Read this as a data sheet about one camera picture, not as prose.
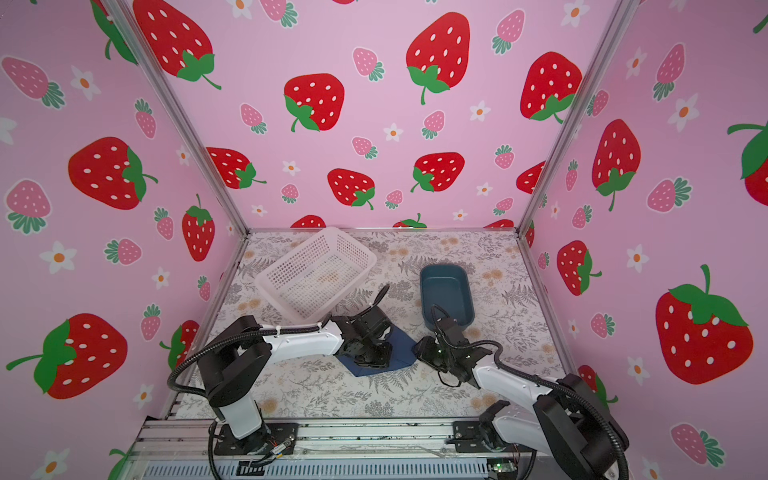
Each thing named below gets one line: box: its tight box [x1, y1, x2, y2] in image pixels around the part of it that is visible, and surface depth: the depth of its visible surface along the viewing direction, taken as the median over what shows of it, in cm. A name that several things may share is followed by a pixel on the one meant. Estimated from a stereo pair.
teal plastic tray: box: [420, 264, 475, 331], surface depth 105 cm
